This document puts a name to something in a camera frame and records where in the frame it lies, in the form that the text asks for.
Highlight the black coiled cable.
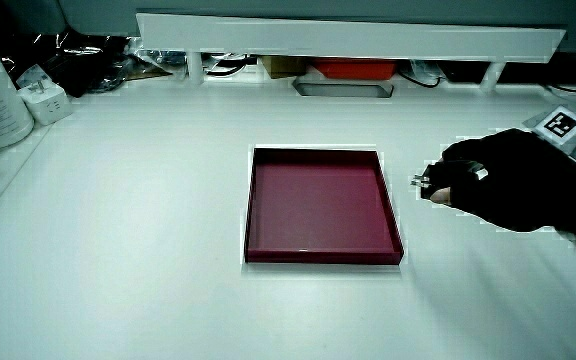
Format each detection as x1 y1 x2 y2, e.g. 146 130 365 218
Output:
202 52 257 78

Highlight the black plastic bag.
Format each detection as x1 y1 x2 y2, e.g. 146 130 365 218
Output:
0 28 135 99

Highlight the white plug adapter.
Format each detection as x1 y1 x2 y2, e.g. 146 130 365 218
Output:
16 79 75 127

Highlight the person's right hand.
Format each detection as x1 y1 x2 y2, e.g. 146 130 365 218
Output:
419 104 576 243

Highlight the brown cardboard box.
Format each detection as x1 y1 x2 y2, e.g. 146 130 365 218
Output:
258 55 310 80

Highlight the maroon square tray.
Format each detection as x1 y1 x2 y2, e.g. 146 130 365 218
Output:
243 146 405 266

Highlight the clear plastic bag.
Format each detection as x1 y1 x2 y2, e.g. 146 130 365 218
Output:
126 37 189 82

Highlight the grey cable grommet slot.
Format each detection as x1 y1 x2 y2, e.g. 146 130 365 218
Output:
291 76 396 99

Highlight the white desk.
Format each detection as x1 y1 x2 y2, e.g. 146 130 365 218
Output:
0 74 576 360

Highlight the orange box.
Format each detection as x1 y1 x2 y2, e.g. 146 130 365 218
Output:
311 57 399 81

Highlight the white desk shelf riser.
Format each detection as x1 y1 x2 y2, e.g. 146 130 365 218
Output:
135 12 567 94

